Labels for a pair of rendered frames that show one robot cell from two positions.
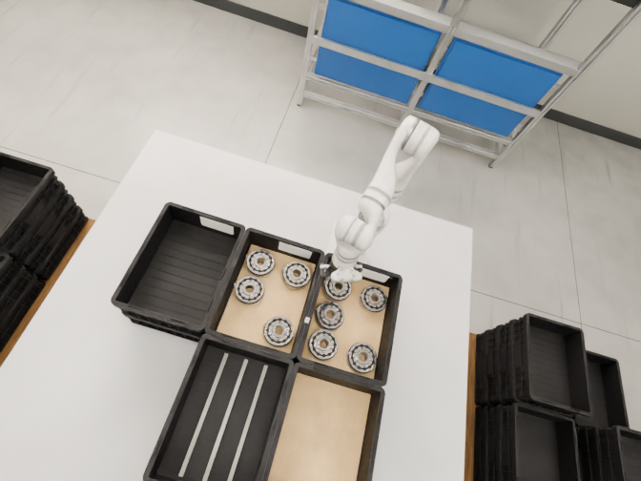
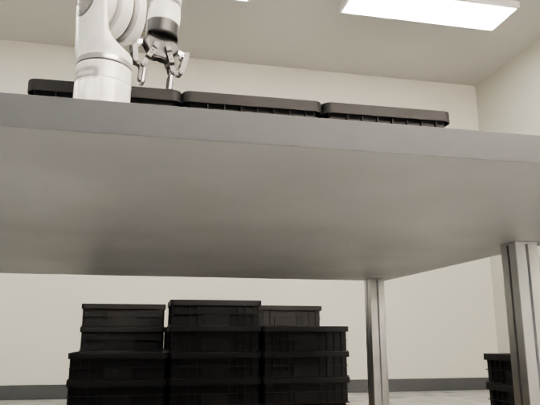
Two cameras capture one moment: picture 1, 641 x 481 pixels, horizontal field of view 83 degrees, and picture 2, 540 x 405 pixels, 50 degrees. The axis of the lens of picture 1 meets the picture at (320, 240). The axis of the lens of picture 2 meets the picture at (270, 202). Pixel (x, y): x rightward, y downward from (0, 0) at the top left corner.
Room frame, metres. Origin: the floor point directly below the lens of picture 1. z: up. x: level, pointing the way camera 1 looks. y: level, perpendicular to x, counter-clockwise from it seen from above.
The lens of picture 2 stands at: (1.75, 0.02, 0.44)
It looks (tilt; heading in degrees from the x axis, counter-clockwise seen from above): 13 degrees up; 174
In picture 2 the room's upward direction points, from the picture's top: straight up
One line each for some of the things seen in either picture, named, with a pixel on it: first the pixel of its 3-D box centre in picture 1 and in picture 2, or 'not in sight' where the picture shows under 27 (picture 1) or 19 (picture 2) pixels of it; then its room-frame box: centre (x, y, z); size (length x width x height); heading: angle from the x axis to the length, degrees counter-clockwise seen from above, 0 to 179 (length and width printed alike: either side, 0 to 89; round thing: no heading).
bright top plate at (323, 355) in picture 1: (323, 344); not in sight; (0.33, -0.14, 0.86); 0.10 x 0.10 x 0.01
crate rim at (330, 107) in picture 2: (183, 262); (357, 141); (0.39, 0.40, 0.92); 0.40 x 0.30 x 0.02; 5
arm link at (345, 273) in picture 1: (346, 261); (161, 18); (0.50, -0.09, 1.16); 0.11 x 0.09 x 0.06; 22
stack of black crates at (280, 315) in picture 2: not in sight; (279, 349); (-1.40, 0.42, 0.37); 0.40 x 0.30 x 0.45; 96
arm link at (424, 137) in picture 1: (406, 158); not in sight; (0.80, -0.15, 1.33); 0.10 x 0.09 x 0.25; 79
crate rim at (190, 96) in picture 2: (269, 289); (240, 132); (0.41, 0.10, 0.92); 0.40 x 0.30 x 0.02; 5
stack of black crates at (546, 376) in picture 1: (525, 368); not in sight; (0.72, -1.22, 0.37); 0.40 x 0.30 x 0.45; 6
